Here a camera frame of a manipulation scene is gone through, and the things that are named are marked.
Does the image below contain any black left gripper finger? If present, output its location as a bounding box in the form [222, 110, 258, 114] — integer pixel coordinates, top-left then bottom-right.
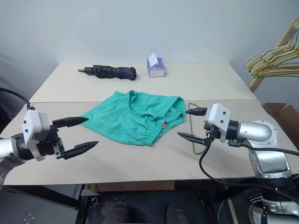
[52, 116, 90, 128]
[62, 140, 100, 161]

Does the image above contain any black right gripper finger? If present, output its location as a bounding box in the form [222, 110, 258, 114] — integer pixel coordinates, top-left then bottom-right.
[177, 132, 207, 145]
[185, 107, 209, 117]

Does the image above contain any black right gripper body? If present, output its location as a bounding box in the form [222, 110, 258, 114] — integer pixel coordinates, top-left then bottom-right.
[203, 124, 222, 143]

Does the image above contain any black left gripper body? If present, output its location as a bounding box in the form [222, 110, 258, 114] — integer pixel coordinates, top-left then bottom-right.
[37, 121, 66, 161]

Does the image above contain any olive green wire hanger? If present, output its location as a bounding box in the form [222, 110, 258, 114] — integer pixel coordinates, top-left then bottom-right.
[188, 102, 206, 156]

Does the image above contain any teal green fabric garment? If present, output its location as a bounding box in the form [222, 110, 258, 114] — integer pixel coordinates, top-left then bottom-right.
[80, 90, 187, 147]

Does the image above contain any purple tissue box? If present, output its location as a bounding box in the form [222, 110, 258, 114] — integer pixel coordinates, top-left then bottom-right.
[146, 53, 166, 78]

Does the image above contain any black and purple folded umbrella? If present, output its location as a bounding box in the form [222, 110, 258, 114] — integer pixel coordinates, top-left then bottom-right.
[78, 64, 138, 82]

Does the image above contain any wooden clothes rack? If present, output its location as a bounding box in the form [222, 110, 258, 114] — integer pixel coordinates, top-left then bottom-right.
[248, 17, 299, 94]

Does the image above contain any brown cardboard box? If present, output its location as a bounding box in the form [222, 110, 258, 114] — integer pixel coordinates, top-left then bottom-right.
[263, 102, 299, 150]

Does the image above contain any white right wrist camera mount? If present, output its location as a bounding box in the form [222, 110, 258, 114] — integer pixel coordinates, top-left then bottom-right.
[203, 103, 232, 143]

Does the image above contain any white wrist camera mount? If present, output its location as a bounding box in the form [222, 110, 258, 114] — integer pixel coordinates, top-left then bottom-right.
[22, 109, 51, 161]
[203, 103, 232, 143]

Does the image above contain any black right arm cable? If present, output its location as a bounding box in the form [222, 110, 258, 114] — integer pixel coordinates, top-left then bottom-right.
[198, 126, 299, 203]

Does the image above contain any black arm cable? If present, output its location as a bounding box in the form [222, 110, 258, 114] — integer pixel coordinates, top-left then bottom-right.
[198, 126, 299, 203]
[0, 87, 36, 112]

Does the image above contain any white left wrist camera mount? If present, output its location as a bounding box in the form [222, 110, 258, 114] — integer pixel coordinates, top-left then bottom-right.
[22, 109, 51, 161]

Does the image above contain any black table frame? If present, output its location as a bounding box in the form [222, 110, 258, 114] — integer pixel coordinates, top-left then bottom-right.
[3, 183, 99, 224]

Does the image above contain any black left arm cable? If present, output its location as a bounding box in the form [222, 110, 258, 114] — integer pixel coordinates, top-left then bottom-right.
[0, 87, 36, 112]

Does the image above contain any bunch of wire hangers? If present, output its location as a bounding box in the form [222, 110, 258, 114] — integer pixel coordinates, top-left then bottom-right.
[246, 32, 299, 73]

